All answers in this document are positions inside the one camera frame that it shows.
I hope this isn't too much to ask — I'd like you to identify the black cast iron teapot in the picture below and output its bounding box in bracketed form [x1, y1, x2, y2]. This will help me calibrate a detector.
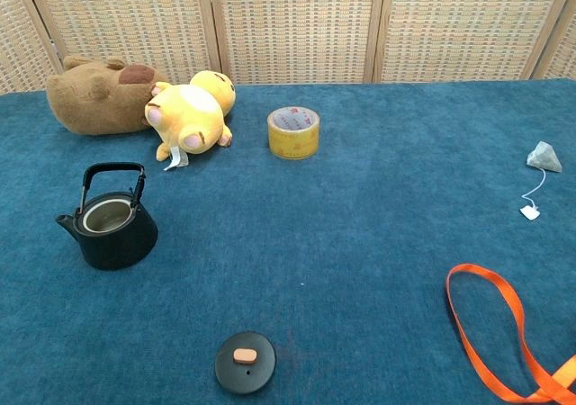
[54, 161, 159, 272]

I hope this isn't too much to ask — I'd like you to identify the pyramid tea bag with string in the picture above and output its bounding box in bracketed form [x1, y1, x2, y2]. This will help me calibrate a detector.
[519, 140, 564, 221]

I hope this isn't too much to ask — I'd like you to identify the black teapot lid orange knob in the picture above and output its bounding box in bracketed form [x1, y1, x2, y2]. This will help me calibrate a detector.
[213, 330, 277, 395]

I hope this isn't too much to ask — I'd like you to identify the yellow packing tape roll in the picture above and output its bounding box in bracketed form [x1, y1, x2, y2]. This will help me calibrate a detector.
[266, 105, 321, 161]

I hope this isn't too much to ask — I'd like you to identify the blue carpet table cover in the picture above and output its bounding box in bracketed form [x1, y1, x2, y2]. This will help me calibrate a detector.
[0, 78, 576, 405]

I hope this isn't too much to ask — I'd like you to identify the yellow cat plush toy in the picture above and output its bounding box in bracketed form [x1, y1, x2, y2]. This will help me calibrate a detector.
[143, 69, 238, 172]

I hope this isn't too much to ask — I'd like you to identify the brown capybara plush toy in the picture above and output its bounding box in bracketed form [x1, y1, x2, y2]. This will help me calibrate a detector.
[45, 55, 168, 137]

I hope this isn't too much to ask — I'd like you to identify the orange lanyard ribbon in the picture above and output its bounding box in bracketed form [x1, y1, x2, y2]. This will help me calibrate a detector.
[445, 263, 576, 404]

